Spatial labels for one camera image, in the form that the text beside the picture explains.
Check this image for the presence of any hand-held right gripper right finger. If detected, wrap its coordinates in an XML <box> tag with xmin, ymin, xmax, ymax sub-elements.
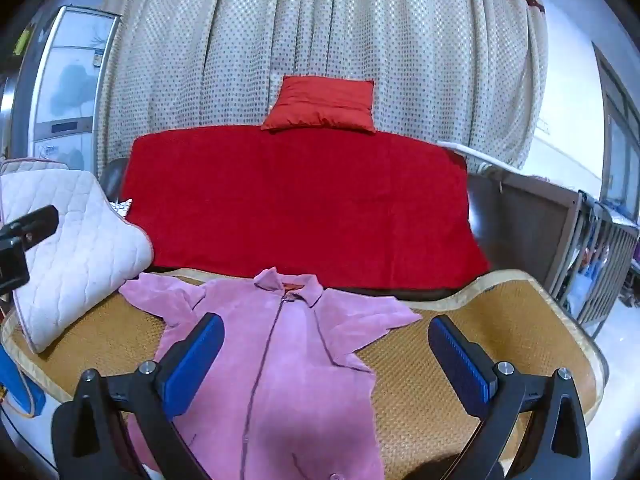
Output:
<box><xmin>427</xmin><ymin>315</ymin><xmax>592</xmax><ymax>480</ymax></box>

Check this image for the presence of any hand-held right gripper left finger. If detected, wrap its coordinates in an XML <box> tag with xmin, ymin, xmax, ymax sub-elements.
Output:
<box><xmin>51</xmin><ymin>312</ymin><xmax>226</xmax><ymax>480</ymax></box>

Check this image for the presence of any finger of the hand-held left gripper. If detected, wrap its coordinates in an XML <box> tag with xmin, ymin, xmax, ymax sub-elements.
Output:
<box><xmin>0</xmin><ymin>204</ymin><xmax>60</xmax><ymax>249</ymax></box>

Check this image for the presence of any pink jacket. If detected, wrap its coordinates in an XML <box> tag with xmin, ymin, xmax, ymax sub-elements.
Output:
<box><xmin>119</xmin><ymin>267</ymin><xmax>423</xmax><ymax>480</ymax></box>

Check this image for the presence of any woven bamboo mat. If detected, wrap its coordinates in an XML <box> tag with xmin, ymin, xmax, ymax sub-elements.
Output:
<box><xmin>0</xmin><ymin>269</ymin><xmax>608</xmax><ymax>480</ymax></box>

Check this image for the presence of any white quilted pad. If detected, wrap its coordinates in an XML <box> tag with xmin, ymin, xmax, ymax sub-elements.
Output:
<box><xmin>0</xmin><ymin>160</ymin><xmax>155</xmax><ymax>356</ymax></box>

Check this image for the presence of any dark brown sofa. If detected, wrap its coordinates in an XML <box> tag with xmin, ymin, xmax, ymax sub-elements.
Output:
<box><xmin>97</xmin><ymin>157</ymin><xmax>501</xmax><ymax>306</ymax></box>

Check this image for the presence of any blue bag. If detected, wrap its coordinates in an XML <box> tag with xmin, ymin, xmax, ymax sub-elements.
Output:
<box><xmin>0</xmin><ymin>345</ymin><xmax>46</xmax><ymax>418</ymax></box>

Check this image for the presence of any silver refrigerator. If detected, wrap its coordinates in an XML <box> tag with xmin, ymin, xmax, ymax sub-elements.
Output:
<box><xmin>10</xmin><ymin>5</ymin><xmax>123</xmax><ymax>171</ymax></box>

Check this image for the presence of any wooden crib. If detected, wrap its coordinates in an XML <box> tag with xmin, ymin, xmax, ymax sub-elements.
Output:
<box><xmin>467</xmin><ymin>167</ymin><xmax>640</xmax><ymax>341</ymax></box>

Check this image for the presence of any red blanket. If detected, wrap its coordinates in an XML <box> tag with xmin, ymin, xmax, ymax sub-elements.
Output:
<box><xmin>119</xmin><ymin>127</ymin><xmax>493</xmax><ymax>291</ymax></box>

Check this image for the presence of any white rod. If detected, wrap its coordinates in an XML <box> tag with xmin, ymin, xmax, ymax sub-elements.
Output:
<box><xmin>437</xmin><ymin>140</ymin><xmax>526</xmax><ymax>171</ymax></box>

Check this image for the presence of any grey cloth pile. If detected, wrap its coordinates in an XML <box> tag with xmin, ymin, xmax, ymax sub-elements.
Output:
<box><xmin>590</xmin><ymin>199</ymin><xmax>640</xmax><ymax>227</ymax></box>

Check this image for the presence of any wooden framed glass door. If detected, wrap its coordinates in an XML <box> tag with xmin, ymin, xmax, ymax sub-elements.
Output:
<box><xmin>592</xmin><ymin>42</ymin><xmax>640</xmax><ymax>196</ymax></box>

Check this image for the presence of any red pillow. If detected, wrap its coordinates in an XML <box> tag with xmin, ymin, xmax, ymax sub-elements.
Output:
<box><xmin>260</xmin><ymin>75</ymin><xmax>377</xmax><ymax>135</ymax></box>

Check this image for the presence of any beige dotted curtain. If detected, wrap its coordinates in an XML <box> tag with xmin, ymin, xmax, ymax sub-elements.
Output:
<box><xmin>95</xmin><ymin>0</ymin><xmax>551</xmax><ymax>171</ymax></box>

